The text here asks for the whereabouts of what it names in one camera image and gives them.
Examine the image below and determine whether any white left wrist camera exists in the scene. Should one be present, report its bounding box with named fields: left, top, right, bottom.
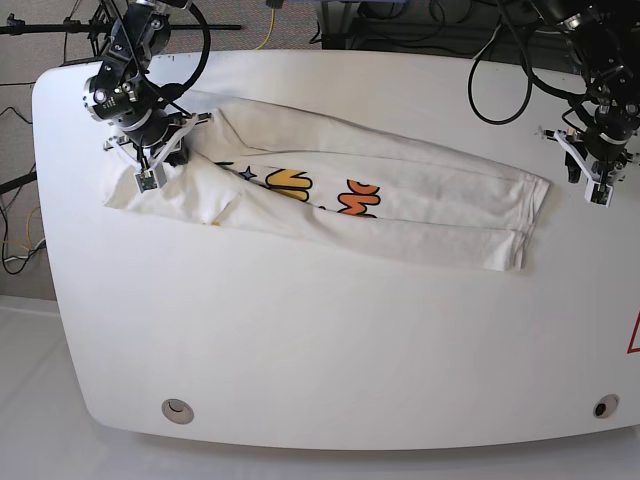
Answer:
left=584, top=178, right=614, bottom=207

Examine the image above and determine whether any yellow cable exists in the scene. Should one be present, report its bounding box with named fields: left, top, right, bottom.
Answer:
left=255, top=0, right=279, bottom=51

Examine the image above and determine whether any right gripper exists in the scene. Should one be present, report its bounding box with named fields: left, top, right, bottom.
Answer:
left=103, top=110, right=212, bottom=170

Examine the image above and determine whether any white printed T-shirt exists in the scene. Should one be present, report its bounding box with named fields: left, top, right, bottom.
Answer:
left=101, top=97, right=549, bottom=271

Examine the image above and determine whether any table grommet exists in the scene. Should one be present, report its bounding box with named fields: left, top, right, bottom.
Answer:
left=593, top=394, right=620, bottom=419
left=161, top=399, right=194, bottom=425

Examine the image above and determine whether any left table grommet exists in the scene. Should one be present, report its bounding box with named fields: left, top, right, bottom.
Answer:
left=161, top=399, right=194, bottom=425

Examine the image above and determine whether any black tripod stand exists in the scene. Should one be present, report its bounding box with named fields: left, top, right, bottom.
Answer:
left=1, top=1, right=243, bottom=65

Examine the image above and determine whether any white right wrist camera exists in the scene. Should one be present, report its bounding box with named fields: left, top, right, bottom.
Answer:
left=134, top=165, right=167, bottom=193

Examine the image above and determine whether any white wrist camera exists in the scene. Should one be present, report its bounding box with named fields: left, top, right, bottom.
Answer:
left=134, top=165, right=167, bottom=193
left=584, top=178, right=614, bottom=207

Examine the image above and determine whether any right table grommet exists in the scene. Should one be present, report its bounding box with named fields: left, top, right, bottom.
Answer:
left=593, top=394, right=620, bottom=419

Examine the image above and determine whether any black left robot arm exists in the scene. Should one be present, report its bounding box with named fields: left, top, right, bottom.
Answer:
left=467, top=1, right=639, bottom=203

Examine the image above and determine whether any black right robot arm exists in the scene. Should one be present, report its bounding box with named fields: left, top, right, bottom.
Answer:
left=83, top=1, right=212, bottom=190

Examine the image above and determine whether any red triangle sticker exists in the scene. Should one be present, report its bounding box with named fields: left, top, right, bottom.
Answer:
left=627, top=313, right=640, bottom=354

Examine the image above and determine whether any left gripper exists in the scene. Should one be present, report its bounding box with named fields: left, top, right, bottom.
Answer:
left=541, top=127, right=636, bottom=187

